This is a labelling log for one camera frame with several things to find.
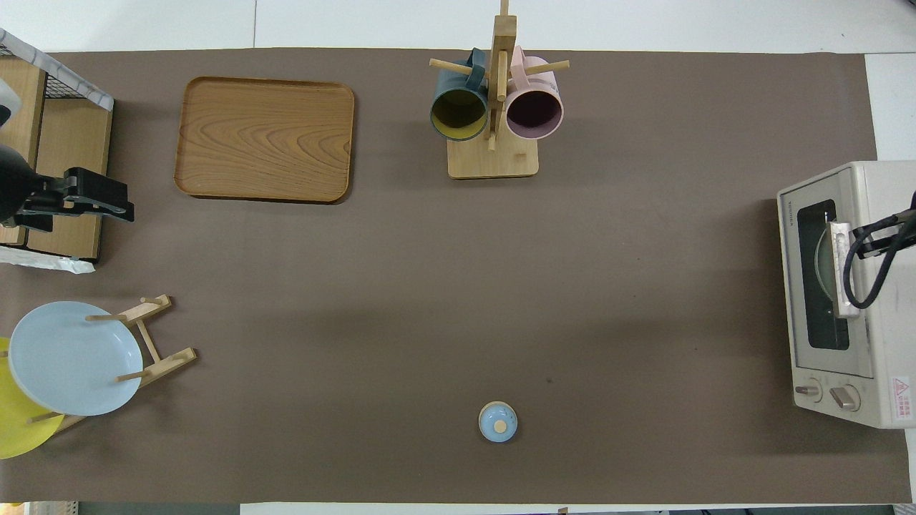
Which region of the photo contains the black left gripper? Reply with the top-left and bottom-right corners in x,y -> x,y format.
0,144 -> 135,232

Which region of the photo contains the mint green plate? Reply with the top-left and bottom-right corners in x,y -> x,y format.
816,229 -> 838,315

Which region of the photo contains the toaster oven glass door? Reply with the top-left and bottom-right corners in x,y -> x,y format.
778,174 -> 877,380

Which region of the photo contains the white toaster oven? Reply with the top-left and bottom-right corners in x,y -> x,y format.
777,160 -> 916,430

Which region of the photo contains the white crumpled sheet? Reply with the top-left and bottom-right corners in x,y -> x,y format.
0,245 -> 97,275

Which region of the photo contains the white checkered cloth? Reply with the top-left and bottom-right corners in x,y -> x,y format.
0,27 -> 115,113

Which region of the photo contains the light blue plate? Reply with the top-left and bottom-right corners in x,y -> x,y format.
8,301 -> 143,417

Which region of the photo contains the wooden serving tray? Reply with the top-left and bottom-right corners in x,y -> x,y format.
174,76 -> 356,205

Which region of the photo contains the wooden plate rack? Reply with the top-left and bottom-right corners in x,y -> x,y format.
29,294 -> 198,434

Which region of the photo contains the yellow plate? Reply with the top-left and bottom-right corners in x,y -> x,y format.
0,336 -> 65,460

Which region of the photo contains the dark blue mug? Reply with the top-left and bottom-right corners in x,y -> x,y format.
429,49 -> 489,142

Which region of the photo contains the pink mug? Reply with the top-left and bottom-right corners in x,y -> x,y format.
505,46 -> 565,141

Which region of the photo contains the brown table mat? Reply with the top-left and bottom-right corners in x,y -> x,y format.
0,49 -> 913,505

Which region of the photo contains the wooden mug rack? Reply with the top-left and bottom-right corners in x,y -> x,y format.
429,0 -> 571,180

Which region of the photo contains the small blue call bell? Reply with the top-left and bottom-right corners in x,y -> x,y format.
478,401 -> 518,443

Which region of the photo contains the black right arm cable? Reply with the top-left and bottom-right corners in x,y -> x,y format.
843,190 -> 916,310

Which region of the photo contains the wooden shelf with wire basket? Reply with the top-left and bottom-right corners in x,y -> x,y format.
0,29 -> 115,263

